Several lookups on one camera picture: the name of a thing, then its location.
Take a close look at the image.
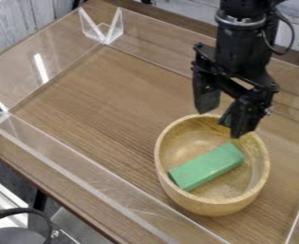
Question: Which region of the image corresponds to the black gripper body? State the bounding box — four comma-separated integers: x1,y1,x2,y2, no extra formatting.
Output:
192,12,279,95

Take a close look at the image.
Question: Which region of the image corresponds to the clear acrylic corner bracket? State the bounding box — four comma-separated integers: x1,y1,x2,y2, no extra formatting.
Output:
77,8,124,45

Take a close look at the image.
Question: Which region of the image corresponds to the green rectangular block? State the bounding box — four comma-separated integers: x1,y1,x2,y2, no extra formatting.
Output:
168,142,244,192

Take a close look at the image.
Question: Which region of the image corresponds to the grey metal clamp plate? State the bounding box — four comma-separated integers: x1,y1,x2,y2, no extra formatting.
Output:
50,215,81,244

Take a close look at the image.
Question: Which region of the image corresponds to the brown wooden bowl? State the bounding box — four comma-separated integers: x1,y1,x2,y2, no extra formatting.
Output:
153,114,271,216

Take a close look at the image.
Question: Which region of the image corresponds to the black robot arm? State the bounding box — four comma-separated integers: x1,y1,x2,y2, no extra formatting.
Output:
192,0,285,138

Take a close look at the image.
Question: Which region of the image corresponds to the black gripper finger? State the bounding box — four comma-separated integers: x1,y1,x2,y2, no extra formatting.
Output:
219,91,275,139
192,71,221,114

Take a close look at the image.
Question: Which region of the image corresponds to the white cylindrical container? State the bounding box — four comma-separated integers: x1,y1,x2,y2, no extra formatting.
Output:
276,6,299,51

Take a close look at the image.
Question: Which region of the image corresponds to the clear acrylic enclosure wall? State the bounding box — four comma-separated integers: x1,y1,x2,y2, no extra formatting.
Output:
0,2,299,244

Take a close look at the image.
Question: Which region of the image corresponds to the black cable loop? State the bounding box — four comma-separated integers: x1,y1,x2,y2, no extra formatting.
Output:
0,208,54,244

